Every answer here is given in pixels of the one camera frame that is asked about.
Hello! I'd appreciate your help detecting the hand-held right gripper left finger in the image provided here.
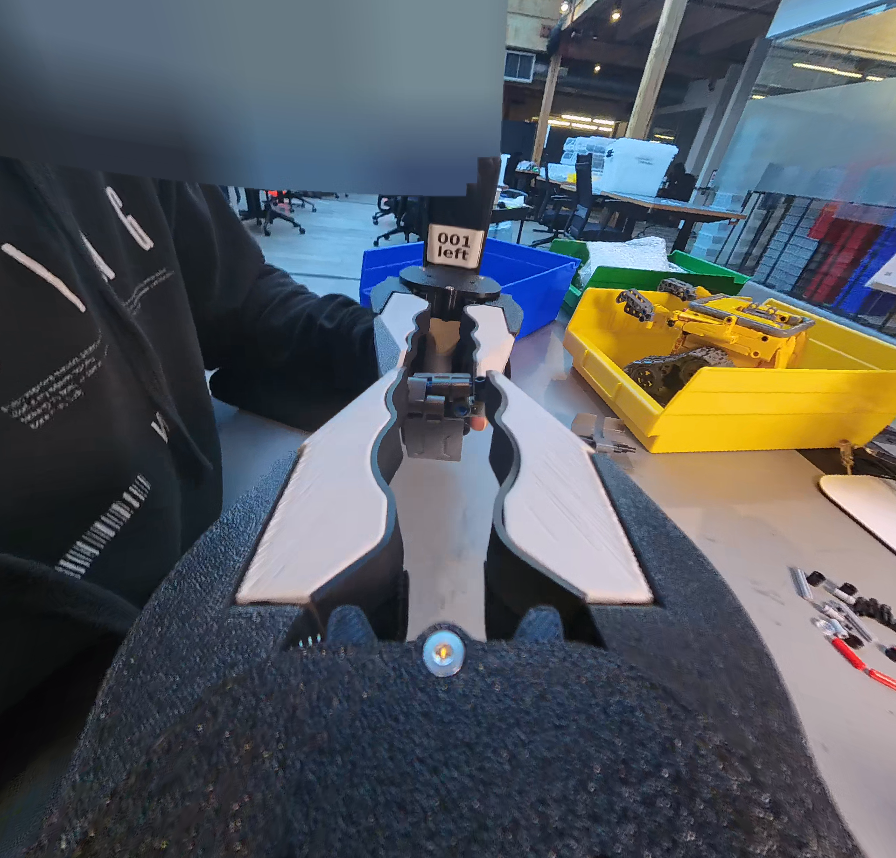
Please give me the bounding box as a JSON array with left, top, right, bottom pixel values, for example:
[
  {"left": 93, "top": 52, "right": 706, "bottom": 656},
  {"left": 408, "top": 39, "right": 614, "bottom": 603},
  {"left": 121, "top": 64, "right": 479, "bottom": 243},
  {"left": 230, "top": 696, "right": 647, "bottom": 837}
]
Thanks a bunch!
[{"left": 237, "top": 371, "right": 408, "bottom": 635}]

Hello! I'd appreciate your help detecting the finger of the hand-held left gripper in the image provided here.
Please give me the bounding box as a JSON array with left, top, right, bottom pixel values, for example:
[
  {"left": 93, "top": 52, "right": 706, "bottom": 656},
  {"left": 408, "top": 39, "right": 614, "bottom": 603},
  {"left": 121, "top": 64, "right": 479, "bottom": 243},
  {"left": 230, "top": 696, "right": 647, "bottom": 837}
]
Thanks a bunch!
[
  {"left": 374, "top": 292, "right": 429, "bottom": 377},
  {"left": 463, "top": 302, "right": 519, "bottom": 379}
]

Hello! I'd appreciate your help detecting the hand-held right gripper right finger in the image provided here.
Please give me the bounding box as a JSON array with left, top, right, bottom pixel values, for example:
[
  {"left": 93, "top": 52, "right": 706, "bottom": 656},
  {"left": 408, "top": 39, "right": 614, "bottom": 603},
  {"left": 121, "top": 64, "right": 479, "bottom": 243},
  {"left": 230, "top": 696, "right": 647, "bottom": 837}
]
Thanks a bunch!
[{"left": 486, "top": 371, "right": 655, "bottom": 605}]

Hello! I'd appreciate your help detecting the grey toy joint assembly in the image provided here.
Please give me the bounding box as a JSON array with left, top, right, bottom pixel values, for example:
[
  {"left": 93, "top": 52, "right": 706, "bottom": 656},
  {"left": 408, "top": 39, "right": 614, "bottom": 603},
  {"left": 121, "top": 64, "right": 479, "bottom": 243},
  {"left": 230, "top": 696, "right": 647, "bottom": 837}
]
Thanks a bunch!
[{"left": 399, "top": 371, "right": 487, "bottom": 461}]

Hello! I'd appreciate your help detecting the grey desk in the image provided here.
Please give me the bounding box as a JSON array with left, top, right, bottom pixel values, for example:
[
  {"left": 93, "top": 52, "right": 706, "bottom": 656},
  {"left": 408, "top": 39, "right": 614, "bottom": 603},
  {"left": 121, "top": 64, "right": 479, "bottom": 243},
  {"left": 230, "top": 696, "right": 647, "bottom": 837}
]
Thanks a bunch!
[{"left": 210, "top": 298, "right": 896, "bottom": 858}]

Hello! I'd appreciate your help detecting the blue plastic bin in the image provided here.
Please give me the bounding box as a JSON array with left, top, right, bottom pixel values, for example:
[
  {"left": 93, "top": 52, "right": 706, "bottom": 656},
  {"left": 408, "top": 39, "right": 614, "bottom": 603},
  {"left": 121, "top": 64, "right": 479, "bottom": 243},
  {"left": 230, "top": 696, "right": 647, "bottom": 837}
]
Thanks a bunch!
[{"left": 359, "top": 237, "right": 582, "bottom": 341}]

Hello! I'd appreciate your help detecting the white bubble wrap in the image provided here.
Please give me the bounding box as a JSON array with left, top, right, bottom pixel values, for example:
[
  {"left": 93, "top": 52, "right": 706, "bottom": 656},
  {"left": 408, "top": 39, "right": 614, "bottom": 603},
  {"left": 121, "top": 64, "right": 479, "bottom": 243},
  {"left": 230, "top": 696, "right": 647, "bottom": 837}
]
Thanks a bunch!
[{"left": 581, "top": 236, "right": 683, "bottom": 288}]

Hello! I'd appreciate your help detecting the green plastic bin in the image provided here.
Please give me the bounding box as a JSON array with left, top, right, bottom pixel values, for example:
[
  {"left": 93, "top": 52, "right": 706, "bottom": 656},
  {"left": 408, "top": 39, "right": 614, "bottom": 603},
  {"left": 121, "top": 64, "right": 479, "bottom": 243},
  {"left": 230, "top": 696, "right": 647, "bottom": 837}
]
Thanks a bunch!
[{"left": 549, "top": 238, "right": 750, "bottom": 316}]

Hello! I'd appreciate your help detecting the yellow plastic bin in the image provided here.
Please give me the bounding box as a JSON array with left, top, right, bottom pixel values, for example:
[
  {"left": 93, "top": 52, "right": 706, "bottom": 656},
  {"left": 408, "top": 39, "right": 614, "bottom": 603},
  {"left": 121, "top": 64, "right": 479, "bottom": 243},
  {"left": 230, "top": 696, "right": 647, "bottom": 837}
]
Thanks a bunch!
[{"left": 563, "top": 287, "right": 896, "bottom": 454}]

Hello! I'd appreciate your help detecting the white storage box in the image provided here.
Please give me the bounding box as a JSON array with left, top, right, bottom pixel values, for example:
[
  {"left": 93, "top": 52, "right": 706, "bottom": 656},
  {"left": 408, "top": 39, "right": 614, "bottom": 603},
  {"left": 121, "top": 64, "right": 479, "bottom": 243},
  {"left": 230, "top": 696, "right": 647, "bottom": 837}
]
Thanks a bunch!
[{"left": 601, "top": 137, "right": 680, "bottom": 197}]

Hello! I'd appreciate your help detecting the yellow toy tracked robot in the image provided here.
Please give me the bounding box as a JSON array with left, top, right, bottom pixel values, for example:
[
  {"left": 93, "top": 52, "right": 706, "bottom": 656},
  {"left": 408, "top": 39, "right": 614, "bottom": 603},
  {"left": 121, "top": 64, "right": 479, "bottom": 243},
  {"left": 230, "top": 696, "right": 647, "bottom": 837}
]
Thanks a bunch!
[{"left": 616, "top": 278, "right": 816, "bottom": 405}]

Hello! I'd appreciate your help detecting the white book stand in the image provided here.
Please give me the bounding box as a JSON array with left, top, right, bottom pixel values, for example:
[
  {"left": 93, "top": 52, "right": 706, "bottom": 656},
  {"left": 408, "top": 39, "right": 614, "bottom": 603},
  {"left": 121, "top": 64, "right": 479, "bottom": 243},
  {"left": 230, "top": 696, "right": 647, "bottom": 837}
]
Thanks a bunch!
[{"left": 819, "top": 474, "right": 896, "bottom": 551}]

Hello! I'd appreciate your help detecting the pile of small toy parts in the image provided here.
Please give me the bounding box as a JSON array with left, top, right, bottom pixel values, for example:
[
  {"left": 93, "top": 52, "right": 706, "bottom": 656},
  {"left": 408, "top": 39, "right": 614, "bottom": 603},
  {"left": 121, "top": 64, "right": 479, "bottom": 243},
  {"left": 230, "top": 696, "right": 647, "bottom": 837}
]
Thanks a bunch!
[{"left": 790, "top": 567, "right": 896, "bottom": 691}]

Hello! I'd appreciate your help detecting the parts bin rack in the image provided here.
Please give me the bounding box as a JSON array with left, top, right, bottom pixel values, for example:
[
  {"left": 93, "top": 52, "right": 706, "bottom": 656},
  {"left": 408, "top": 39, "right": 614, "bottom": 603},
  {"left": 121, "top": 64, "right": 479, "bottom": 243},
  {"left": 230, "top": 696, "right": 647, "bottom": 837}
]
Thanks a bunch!
[{"left": 707, "top": 191, "right": 896, "bottom": 316}]

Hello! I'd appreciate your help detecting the small grey bracket assembly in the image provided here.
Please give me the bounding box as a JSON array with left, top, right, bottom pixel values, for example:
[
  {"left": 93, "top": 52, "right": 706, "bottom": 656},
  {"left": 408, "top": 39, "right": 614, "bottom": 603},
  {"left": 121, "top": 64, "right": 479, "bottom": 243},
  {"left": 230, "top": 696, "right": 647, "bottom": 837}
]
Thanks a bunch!
[{"left": 570, "top": 412, "right": 637, "bottom": 455}]

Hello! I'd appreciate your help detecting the thin wooden post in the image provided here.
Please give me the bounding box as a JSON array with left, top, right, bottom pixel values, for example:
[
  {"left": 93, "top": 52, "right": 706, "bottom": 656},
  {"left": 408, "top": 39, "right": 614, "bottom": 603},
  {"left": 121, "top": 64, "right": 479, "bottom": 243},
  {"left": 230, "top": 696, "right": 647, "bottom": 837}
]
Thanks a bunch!
[{"left": 531, "top": 53, "right": 563, "bottom": 166}]

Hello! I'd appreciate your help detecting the black cable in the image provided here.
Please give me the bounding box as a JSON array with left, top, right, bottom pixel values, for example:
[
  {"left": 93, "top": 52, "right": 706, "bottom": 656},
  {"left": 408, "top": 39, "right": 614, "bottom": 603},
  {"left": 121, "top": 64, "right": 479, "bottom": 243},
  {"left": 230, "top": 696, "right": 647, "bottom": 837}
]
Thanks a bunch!
[{"left": 833, "top": 429, "right": 896, "bottom": 477}]

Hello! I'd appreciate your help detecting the thick wooden post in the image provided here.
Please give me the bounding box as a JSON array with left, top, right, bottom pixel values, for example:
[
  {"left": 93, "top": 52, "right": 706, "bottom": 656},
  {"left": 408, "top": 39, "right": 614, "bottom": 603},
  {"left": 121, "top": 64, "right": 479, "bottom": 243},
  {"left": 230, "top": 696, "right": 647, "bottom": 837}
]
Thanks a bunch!
[{"left": 625, "top": 0, "right": 703, "bottom": 141}]

